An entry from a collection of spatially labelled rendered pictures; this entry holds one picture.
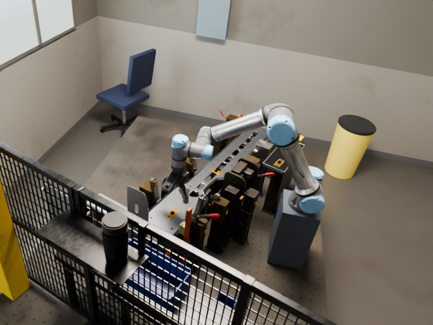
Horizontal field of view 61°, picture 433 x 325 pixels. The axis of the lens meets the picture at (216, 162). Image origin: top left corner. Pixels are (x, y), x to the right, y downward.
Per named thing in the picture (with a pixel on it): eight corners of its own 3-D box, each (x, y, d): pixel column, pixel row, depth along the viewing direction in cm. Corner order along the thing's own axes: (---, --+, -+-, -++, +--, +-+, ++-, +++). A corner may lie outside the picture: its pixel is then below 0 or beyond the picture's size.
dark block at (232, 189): (219, 237, 225) (229, 184, 200) (229, 242, 222) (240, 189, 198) (214, 242, 221) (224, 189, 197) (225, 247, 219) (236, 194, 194)
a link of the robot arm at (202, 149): (215, 138, 175) (192, 134, 175) (212, 151, 165) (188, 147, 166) (213, 152, 179) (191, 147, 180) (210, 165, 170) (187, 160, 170)
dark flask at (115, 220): (116, 247, 118) (113, 206, 107) (134, 258, 115) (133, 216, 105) (98, 262, 112) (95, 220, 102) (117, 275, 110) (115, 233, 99)
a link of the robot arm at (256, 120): (288, 91, 168) (194, 125, 185) (288, 102, 159) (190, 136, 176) (296, 112, 173) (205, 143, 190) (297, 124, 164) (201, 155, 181)
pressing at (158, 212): (247, 123, 285) (247, 121, 285) (274, 133, 278) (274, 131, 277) (129, 228, 183) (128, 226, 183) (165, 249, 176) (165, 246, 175)
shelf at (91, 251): (73, 216, 133) (67, 178, 123) (152, 263, 121) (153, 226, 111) (38, 242, 122) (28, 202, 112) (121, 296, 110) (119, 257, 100)
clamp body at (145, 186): (141, 222, 228) (141, 178, 207) (156, 230, 223) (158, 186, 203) (134, 228, 223) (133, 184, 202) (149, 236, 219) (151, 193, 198)
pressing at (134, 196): (129, 238, 177) (127, 184, 157) (147, 249, 173) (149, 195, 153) (128, 238, 176) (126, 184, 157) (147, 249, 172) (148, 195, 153)
